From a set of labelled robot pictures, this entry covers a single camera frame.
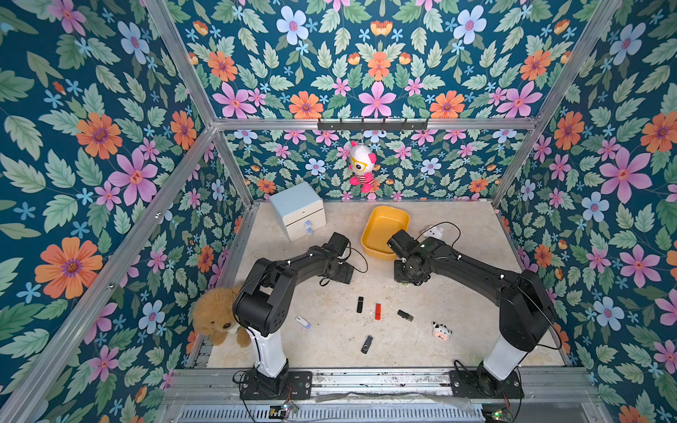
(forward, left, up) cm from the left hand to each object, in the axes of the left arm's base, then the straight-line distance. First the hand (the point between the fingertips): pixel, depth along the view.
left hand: (341, 271), depth 97 cm
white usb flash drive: (-18, +14, -1) cm, 22 cm away
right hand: (-8, -20, +7) cm, 23 cm away
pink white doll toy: (+30, -11, +25) cm, 41 cm away
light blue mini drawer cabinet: (+19, +14, +14) cm, 28 cm away
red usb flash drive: (-16, -12, -1) cm, 20 cm away
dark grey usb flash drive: (-18, -21, 0) cm, 28 cm away
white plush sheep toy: (+13, -39, +3) cm, 41 cm away
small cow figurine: (-25, -31, +1) cm, 39 cm away
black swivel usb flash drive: (-26, -7, 0) cm, 27 cm away
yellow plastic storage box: (+21, -18, +1) cm, 28 cm away
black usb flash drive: (-13, -6, 0) cm, 14 cm away
